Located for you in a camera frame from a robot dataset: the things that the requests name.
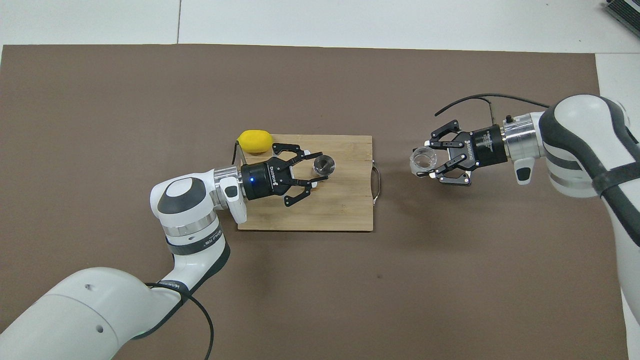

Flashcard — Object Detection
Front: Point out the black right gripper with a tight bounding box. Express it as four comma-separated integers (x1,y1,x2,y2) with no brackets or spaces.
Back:
424,120,508,186

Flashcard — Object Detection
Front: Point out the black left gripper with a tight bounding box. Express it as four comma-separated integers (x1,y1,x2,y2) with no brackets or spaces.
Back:
241,143,329,207

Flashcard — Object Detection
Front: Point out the steel jigger cup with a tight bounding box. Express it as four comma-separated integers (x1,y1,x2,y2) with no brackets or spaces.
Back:
312,155,336,183

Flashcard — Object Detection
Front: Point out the yellow lemon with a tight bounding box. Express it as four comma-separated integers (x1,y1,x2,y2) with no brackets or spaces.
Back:
236,130,274,154

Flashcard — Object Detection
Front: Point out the bamboo cutting board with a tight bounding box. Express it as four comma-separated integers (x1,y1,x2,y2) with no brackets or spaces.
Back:
237,134,381,232

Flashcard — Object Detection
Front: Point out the brown table mat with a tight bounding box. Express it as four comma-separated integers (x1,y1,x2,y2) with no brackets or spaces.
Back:
0,44,630,360

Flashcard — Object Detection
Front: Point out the grey ribbed device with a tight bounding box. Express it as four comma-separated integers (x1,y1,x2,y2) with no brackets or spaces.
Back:
602,0,640,23

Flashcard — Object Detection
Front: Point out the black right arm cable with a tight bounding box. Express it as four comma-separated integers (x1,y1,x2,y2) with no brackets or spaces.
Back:
435,93,551,126

